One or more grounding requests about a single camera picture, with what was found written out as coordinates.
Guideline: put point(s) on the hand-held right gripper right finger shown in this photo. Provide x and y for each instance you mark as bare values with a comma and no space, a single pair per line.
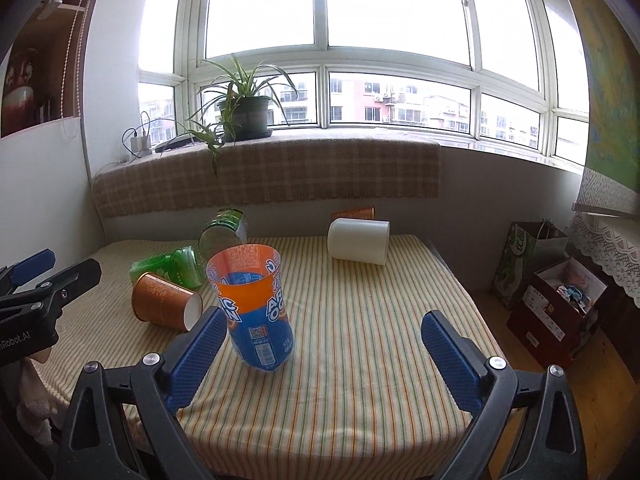
452,360

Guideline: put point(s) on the blue and orange plastic cup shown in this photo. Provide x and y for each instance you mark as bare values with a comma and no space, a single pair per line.
260,320

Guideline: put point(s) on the white charger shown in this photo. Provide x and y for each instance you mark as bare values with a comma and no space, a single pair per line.
141,145

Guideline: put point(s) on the brown plaid cloth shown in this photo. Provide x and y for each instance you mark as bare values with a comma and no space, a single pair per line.
325,170

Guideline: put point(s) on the green opaque cup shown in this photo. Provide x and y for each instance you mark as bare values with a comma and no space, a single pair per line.
170,265

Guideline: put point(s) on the orange paper cup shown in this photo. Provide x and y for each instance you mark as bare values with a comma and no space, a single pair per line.
160,302
355,212

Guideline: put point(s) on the wooden shelf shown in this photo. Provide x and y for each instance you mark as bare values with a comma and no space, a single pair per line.
50,60

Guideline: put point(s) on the black flat device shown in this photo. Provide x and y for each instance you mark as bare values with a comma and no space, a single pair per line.
175,143

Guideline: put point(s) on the white cup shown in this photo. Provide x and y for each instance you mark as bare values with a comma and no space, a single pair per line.
357,242

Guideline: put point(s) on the green transparent plastic cup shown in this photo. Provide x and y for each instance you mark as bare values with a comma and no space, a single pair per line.
225,230

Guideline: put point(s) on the white window frame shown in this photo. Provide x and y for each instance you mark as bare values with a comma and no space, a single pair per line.
322,55

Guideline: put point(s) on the beige cloth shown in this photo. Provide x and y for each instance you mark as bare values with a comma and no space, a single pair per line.
37,400

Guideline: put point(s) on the green paper bag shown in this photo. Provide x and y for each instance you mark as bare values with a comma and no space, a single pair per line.
520,265

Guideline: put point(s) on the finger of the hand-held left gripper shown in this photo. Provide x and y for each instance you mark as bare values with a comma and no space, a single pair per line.
32,265
75,277

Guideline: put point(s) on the potted spider plant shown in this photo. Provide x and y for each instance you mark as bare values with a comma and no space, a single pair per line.
247,115

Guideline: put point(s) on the red jar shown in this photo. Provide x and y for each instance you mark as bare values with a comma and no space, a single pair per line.
20,95

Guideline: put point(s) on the striped tablecloth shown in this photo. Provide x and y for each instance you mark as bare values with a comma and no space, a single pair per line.
360,340

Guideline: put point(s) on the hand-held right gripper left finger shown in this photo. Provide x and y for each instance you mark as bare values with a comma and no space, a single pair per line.
195,360

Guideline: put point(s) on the dark red cardboard box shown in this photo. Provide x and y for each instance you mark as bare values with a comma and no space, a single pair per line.
540,325

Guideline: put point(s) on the white lace cloth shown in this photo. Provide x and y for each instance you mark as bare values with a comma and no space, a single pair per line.
612,245

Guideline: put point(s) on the wall map scroll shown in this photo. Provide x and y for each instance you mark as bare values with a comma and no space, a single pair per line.
607,85

